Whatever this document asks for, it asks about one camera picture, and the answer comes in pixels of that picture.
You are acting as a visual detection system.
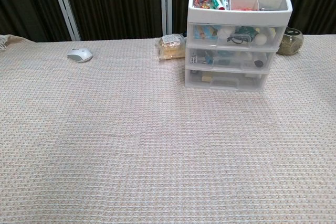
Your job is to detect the black cord loop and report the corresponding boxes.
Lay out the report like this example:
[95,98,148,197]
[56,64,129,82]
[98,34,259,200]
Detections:
[227,35,253,45]

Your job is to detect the bagged bread snack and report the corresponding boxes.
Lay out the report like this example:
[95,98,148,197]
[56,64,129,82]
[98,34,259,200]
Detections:
[156,34,187,60]

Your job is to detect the clear plastic drawer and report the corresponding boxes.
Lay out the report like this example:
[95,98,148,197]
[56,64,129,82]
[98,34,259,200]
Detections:
[186,48,279,72]
[187,22,286,49]
[185,69,268,92]

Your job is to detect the blue yellow packet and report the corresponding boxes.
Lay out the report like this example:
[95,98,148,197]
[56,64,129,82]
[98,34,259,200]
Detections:
[196,26,218,38]

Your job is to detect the teal box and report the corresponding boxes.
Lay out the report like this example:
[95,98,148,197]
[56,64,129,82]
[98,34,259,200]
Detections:
[237,26,259,38]

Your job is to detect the round olive glass jar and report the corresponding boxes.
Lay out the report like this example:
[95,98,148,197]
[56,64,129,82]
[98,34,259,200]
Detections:
[276,27,305,56]

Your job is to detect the beige woven tablecloth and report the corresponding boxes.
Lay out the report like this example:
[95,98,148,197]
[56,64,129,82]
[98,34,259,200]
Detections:
[0,34,336,224]

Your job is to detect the white computer mouse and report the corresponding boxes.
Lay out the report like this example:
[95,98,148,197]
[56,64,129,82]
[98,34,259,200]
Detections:
[67,47,93,63]

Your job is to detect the white ball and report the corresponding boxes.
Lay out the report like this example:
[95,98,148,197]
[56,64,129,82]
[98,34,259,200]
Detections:
[218,27,232,41]

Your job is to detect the white plastic drawer organizer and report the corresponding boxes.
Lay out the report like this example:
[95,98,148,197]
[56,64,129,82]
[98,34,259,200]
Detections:
[185,0,294,93]

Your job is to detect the white partition frame post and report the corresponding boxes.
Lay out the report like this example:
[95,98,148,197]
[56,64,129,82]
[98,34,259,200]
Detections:
[159,0,173,36]
[48,0,81,41]

